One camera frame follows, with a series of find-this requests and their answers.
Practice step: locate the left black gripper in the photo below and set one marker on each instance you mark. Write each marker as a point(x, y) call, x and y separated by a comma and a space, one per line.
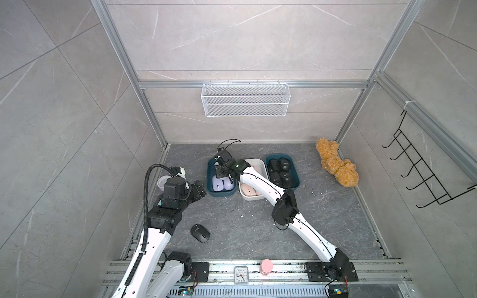
point(197, 190)

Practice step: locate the pink cylinder object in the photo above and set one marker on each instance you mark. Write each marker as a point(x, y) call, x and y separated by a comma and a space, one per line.
point(266, 267)

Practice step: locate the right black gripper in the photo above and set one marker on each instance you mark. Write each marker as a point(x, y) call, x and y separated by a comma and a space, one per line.
point(218, 171)

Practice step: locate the pink mouse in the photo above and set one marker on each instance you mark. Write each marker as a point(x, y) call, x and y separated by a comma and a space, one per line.
point(248, 191)

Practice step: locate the small white desk clock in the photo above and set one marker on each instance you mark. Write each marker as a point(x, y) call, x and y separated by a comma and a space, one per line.
point(241, 275)

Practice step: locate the purple mouse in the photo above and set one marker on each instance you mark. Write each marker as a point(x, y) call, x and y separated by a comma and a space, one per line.
point(228, 185)
point(217, 184)
point(221, 172)

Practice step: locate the white wire mesh basket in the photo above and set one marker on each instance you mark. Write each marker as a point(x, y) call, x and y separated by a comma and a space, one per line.
point(245, 99)

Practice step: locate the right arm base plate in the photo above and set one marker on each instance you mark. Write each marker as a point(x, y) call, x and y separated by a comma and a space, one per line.
point(321, 272)

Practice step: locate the white storage box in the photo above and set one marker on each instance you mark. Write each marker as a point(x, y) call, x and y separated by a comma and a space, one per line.
point(261, 164)

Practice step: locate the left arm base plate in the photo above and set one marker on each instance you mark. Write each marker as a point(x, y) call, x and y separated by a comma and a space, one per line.
point(198, 272)

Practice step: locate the right teal storage box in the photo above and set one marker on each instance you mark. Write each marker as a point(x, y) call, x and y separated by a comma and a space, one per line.
point(292, 170)

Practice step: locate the black mouse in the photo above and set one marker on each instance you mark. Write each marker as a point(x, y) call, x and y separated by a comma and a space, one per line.
point(200, 233)
point(285, 176)
point(275, 165)
point(287, 184)
point(285, 164)
point(275, 178)

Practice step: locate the teal storage box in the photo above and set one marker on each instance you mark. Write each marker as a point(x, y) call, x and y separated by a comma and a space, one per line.
point(292, 170)
point(212, 163)

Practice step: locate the purple mouse bottom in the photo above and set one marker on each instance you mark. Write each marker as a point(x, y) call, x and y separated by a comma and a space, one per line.
point(228, 185)

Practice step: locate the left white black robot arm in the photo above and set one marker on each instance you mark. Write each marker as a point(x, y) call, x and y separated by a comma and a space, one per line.
point(138, 281)

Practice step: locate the black wall hook rack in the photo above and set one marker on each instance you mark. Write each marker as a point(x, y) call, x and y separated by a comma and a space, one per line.
point(439, 194)

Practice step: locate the left teal storage box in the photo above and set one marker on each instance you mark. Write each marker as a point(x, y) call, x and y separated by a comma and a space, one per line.
point(212, 163)

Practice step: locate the brown teddy bear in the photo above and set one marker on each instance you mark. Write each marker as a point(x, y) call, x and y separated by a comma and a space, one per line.
point(344, 171)

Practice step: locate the purple mouse top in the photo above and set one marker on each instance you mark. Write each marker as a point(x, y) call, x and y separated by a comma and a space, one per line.
point(217, 184)

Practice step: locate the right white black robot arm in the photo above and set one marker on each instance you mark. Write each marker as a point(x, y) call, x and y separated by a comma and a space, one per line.
point(285, 212)

